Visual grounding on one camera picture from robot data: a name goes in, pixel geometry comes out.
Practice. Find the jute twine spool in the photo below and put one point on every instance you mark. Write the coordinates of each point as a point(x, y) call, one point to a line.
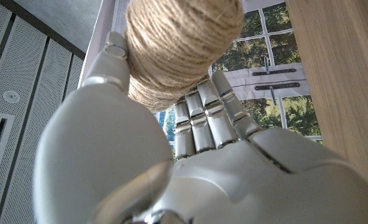
point(177, 46)

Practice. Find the printed window backdrop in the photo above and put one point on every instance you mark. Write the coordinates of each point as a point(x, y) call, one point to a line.
point(271, 46)

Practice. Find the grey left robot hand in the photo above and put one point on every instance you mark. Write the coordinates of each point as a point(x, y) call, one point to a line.
point(233, 180)

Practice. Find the round white ceiling sensor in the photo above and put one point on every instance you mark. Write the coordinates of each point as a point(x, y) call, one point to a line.
point(11, 96)

